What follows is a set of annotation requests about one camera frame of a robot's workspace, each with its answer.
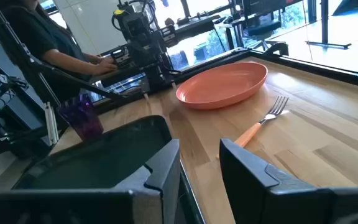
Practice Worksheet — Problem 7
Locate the black background desk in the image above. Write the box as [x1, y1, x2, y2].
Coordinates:
[163, 12, 239, 52]

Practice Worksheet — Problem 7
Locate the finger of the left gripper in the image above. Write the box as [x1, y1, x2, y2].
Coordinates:
[110, 46, 131, 68]
[159, 24, 178, 47]

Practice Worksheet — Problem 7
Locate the black rig frame strut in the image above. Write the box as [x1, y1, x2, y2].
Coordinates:
[0, 0, 130, 106]

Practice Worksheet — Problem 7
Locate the orange oval plate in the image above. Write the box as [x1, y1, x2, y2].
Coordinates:
[175, 61, 269, 110]

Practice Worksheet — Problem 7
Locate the purple faceted plastic cup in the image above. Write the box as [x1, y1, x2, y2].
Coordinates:
[57, 94, 104, 141]

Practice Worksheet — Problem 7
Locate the black textured tray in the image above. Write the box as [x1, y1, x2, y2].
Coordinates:
[11, 114, 206, 224]

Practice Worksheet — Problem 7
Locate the black equipment stand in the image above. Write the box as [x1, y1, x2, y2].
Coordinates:
[0, 74, 53, 159]

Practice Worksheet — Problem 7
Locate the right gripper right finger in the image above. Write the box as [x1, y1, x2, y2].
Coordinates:
[219, 138, 358, 224]

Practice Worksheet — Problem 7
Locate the black table frame rail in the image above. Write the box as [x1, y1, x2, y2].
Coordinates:
[88, 46, 358, 113]

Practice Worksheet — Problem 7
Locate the black floor stand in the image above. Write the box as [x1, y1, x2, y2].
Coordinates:
[305, 0, 352, 50]

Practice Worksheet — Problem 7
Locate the black clamp hook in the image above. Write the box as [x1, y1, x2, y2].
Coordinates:
[264, 41, 290, 57]

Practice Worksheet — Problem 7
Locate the black office chair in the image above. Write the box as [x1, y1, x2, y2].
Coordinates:
[241, 0, 295, 52]

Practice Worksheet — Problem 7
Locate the person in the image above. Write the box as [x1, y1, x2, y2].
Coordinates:
[0, 0, 119, 103]

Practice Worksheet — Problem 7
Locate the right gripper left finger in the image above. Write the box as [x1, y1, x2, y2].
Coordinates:
[0, 139, 181, 224]

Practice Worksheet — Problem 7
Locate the white tube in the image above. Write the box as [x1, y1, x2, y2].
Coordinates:
[44, 101, 60, 146]

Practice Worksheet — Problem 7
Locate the fork with orange handle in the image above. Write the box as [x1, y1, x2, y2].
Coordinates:
[233, 95, 290, 149]

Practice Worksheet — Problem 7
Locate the person's hand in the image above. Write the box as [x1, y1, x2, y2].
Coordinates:
[93, 55, 119, 77]

